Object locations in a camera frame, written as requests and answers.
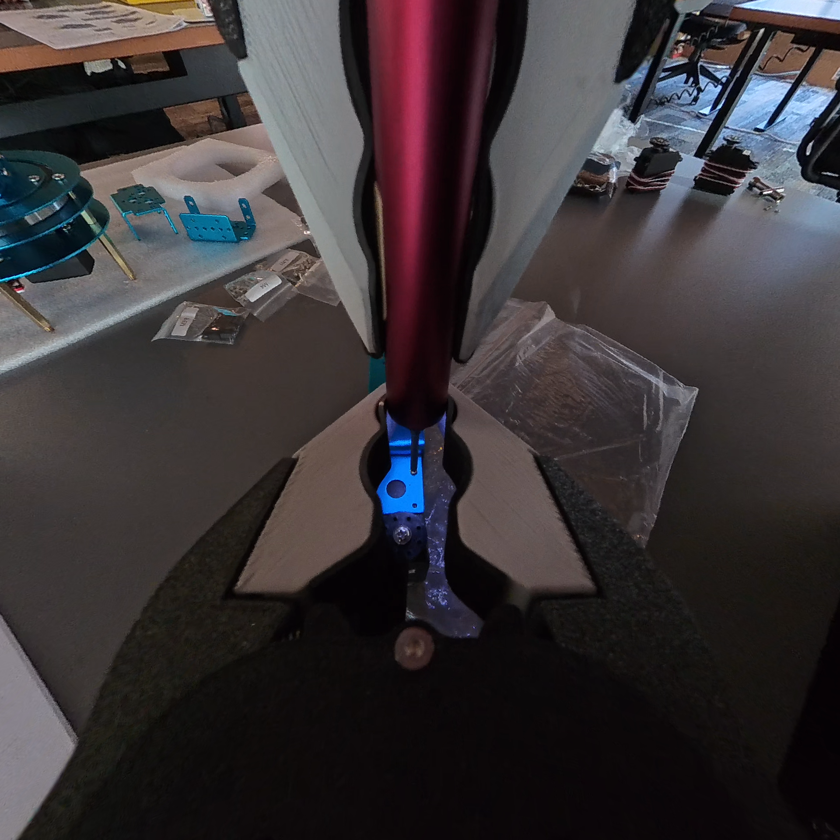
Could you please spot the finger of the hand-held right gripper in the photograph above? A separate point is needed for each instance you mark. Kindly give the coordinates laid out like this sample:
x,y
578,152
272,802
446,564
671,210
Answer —
x,y
558,131
308,131

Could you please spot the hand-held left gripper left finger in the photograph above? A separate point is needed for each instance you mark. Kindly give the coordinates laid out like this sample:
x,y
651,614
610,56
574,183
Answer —
x,y
308,525

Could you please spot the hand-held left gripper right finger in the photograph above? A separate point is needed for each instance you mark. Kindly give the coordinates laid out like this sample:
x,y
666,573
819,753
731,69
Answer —
x,y
518,525

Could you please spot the blue metal U bracket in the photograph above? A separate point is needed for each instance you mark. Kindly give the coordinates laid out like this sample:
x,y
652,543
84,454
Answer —
x,y
403,505

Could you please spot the black servo motor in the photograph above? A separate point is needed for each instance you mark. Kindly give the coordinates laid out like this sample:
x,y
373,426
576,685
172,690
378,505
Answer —
x,y
410,551

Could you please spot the red metal tube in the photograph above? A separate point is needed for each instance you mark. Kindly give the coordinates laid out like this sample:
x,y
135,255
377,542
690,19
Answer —
x,y
426,197

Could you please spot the bagged dark servo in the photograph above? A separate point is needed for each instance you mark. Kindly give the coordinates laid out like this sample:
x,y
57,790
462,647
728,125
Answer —
x,y
594,176

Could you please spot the black swivel chair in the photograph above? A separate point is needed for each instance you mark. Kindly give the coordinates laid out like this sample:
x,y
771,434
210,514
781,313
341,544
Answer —
x,y
695,65

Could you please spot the white foam block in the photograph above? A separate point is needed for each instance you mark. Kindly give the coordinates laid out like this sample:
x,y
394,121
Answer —
x,y
190,180

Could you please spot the clear plastic bag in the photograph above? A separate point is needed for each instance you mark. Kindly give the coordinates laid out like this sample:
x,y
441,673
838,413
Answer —
x,y
577,407

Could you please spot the small bag of silver screws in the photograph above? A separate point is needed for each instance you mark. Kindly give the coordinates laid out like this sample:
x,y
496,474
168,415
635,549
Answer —
x,y
259,292
305,272

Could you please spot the wooden table with black legs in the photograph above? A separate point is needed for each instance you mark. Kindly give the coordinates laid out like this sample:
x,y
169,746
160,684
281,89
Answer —
x,y
787,13

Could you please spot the loose metal screws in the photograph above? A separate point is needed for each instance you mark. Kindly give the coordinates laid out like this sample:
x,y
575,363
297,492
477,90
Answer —
x,y
766,190

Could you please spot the black armchair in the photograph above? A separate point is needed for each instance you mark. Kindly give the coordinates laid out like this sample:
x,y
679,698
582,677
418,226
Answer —
x,y
820,151

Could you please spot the small bag of black screws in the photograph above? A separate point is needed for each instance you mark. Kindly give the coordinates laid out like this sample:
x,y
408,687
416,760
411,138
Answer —
x,y
197,325

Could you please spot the brass standoff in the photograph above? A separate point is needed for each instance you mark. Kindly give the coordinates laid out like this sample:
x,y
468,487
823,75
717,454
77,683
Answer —
x,y
118,257
26,308

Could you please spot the printed paper sheet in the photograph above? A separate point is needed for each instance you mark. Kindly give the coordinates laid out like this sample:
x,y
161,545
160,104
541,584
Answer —
x,y
79,23

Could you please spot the white foam sheet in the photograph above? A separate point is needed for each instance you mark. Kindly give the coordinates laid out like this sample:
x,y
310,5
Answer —
x,y
98,315

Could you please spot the teal round rotating base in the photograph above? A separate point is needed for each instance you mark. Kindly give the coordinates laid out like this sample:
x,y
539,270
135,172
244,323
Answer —
x,y
39,210

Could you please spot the white instruction sheet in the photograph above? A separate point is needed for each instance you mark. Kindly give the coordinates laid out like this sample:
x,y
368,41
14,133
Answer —
x,y
26,735

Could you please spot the blue perforated U bracket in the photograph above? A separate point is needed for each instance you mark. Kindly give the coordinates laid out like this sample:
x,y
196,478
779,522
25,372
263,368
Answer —
x,y
210,228

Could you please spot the blue flat perforated bracket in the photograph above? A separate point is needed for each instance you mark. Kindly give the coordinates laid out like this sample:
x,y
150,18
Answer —
x,y
138,197

